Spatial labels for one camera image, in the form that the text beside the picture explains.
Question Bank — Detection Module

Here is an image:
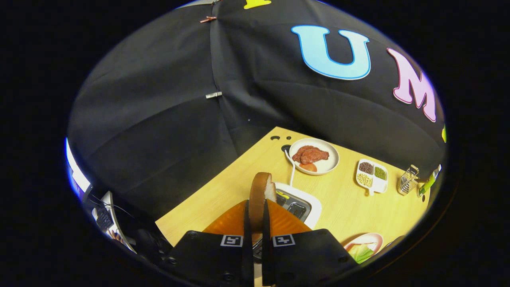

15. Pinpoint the black backdrop cloth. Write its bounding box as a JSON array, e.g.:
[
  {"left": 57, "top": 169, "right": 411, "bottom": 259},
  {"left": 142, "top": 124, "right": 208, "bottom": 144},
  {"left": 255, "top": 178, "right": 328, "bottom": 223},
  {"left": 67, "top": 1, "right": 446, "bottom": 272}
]
[{"left": 67, "top": 0, "right": 447, "bottom": 224}]

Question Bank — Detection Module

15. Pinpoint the brown meat patty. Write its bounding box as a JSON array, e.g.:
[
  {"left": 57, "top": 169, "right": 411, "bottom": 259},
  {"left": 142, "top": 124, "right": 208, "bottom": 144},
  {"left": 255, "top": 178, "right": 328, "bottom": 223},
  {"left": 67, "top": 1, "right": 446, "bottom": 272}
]
[{"left": 292, "top": 145, "right": 330, "bottom": 165}]

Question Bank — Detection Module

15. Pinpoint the brown crust toast slice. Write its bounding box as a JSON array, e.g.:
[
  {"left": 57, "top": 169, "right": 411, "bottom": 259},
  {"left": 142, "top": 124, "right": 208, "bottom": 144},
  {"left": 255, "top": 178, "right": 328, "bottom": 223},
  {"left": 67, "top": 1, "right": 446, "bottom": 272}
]
[{"left": 249, "top": 172, "right": 277, "bottom": 244}]

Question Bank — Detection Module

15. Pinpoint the green drink bottle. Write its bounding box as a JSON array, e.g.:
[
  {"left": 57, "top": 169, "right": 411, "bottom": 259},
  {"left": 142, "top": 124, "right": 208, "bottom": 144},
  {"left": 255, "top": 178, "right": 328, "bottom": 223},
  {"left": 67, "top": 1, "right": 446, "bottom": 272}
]
[{"left": 417, "top": 165, "right": 441, "bottom": 198}]

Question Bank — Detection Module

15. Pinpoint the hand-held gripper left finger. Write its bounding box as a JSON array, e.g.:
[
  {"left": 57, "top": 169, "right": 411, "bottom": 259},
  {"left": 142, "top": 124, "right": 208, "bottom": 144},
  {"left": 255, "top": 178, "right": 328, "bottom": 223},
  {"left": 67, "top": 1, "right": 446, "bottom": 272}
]
[{"left": 167, "top": 199, "right": 254, "bottom": 287}]

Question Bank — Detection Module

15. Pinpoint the pink round plate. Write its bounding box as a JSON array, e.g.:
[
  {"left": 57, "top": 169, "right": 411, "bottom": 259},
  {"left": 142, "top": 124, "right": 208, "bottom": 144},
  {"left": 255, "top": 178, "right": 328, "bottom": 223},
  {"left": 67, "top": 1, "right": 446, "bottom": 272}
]
[{"left": 343, "top": 233, "right": 384, "bottom": 264}]

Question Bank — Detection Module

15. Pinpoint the white toaster cable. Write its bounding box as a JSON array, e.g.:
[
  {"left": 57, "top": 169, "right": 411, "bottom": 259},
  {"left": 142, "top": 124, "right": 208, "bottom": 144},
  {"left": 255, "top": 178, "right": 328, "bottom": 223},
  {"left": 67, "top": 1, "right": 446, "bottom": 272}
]
[{"left": 284, "top": 148, "right": 296, "bottom": 187}]

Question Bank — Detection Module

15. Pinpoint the white toaster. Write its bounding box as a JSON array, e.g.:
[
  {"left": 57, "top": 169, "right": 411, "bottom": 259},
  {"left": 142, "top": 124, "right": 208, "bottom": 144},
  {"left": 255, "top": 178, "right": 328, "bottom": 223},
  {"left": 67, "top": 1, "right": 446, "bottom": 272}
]
[{"left": 253, "top": 182, "right": 322, "bottom": 263}]

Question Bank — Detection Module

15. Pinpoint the green lettuce leaf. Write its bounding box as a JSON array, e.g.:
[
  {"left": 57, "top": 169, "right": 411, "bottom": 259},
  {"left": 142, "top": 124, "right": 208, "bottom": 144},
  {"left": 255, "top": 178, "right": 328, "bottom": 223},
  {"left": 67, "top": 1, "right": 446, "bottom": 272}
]
[{"left": 349, "top": 243, "right": 375, "bottom": 263}]

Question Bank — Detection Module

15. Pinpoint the beige round plate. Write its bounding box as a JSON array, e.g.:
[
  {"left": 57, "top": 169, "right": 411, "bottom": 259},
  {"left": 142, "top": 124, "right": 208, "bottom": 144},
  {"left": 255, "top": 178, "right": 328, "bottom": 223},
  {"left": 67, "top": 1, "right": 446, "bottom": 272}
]
[{"left": 289, "top": 138, "right": 340, "bottom": 176}]

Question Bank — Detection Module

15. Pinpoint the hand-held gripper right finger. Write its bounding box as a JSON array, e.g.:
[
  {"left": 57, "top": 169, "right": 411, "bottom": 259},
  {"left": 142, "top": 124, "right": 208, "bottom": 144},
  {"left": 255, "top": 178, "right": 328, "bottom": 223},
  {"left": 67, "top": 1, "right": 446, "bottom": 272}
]
[{"left": 261, "top": 199, "right": 358, "bottom": 287}]

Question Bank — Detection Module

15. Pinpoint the white compartment tray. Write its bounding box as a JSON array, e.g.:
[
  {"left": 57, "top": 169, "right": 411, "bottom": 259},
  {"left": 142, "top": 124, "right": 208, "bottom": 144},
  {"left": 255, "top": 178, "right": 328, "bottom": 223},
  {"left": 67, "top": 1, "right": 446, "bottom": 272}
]
[{"left": 356, "top": 159, "right": 389, "bottom": 196}]

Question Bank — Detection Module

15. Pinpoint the metal wire basket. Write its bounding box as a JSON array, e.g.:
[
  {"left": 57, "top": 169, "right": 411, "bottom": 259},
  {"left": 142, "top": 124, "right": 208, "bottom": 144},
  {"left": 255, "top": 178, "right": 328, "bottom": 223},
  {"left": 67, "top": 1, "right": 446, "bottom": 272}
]
[{"left": 397, "top": 165, "right": 420, "bottom": 196}]

